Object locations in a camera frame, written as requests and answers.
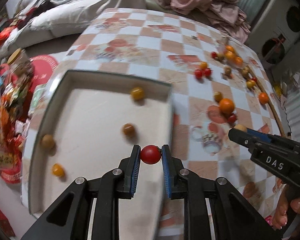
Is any brown-yellow cherry tomato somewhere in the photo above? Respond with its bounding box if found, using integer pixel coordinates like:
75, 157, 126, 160
122, 123, 135, 137

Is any yellow tomato cluster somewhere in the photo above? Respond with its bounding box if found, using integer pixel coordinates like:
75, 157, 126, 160
246, 80, 256, 89

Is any yellow cherry tomato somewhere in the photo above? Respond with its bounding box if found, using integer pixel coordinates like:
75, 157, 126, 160
52, 163, 65, 177

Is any tan longan fruit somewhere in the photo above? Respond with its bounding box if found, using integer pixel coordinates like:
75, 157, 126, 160
40, 134, 56, 150

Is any red cherry tomato with stem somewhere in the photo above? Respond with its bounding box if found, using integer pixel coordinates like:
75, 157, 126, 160
228, 113, 237, 124

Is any person's right hand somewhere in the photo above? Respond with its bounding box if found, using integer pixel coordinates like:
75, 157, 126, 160
272, 184, 300, 229

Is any curved wooden stick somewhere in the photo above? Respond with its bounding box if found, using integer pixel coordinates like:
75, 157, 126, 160
248, 67, 286, 138

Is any large orange right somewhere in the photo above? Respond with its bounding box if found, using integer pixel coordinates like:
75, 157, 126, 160
258, 92, 269, 105

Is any orange near tray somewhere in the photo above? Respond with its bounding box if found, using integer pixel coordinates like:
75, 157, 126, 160
219, 98, 235, 115

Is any dark yellow tomato above orange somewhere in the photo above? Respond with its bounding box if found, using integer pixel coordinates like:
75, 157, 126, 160
214, 92, 223, 102

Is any white shallow tray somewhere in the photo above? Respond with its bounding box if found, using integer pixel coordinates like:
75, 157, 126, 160
27, 69, 175, 240

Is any kiwi of bowl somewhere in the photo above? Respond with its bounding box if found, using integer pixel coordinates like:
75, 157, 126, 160
224, 66, 232, 76
241, 69, 249, 79
243, 66, 250, 72

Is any yellow tomato in tray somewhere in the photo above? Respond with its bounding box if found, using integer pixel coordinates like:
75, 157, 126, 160
130, 87, 145, 101

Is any kiwi left of bowl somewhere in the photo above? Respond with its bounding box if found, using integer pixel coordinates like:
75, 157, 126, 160
224, 66, 232, 76

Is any red tomato upper left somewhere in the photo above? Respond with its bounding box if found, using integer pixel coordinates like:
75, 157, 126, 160
203, 68, 212, 78

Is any red tomato mid left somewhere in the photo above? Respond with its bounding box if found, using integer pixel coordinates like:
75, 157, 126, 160
194, 69, 203, 80

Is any small orange tomato upper left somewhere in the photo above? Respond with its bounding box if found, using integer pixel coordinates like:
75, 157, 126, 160
199, 62, 208, 70

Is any kiwi near bowl top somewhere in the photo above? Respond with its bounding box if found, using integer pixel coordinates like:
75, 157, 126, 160
217, 53, 224, 62

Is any glass fruit bowl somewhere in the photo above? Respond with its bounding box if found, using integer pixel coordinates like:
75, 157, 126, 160
219, 37, 243, 68

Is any red tomato by bowl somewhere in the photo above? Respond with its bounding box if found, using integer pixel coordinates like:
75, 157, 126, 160
211, 51, 217, 59

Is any orange in bowl top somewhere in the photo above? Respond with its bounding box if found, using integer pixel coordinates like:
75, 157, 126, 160
225, 45, 236, 53

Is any pile of snack packets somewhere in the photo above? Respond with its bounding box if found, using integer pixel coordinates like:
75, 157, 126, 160
0, 62, 36, 156

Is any red round mat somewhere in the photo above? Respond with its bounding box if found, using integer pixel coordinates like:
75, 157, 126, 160
30, 55, 58, 93

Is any pink crumpled blanket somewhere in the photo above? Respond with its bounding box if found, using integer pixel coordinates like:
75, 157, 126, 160
155, 0, 250, 43

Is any plastic jar with yellow lid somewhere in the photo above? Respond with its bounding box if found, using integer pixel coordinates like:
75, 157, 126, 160
7, 48, 33, 77

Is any white sofa cushion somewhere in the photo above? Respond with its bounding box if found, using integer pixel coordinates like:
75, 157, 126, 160
4, 0, 146, 48

